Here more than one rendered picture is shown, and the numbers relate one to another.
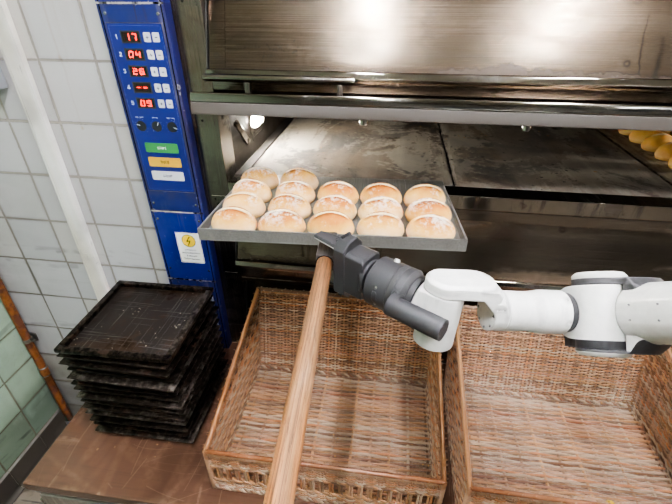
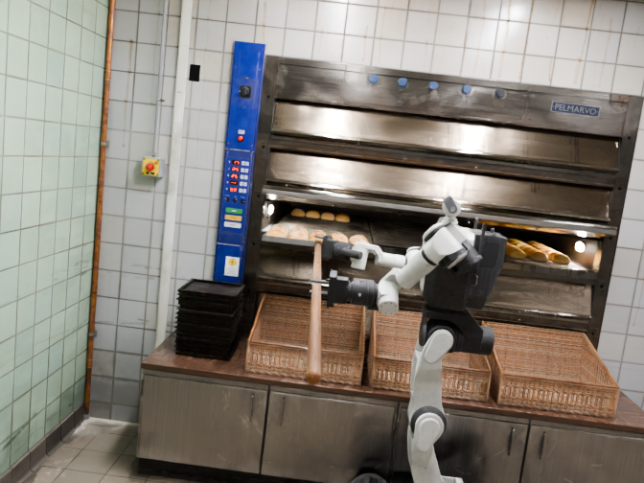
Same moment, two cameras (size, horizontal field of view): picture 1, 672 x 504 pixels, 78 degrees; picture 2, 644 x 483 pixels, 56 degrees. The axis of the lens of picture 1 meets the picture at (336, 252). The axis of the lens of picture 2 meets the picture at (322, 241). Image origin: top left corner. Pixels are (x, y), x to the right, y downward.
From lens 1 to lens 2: 2.22 m
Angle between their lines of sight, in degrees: 25
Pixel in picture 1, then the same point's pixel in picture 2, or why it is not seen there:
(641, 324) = not seen: hidden behind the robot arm
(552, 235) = not seen: hidden behind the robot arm
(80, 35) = (210, 159)
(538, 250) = not seen: hidden behind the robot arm
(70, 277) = (145, 286)
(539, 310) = (393, 257)
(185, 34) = (258, 164)
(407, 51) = (352, 180)
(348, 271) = (328, 246)
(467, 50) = (376, 182)
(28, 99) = (172, 182)
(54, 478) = (157, 362)
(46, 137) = (172, 201)
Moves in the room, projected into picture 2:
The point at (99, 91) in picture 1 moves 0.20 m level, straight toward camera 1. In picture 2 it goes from (209, 183) to (224, 187)
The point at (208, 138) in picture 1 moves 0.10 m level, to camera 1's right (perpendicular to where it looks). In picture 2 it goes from (256, 209) to (275, 211)
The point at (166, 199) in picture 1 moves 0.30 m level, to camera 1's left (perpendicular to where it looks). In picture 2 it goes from (227, 237) to (171, 231)
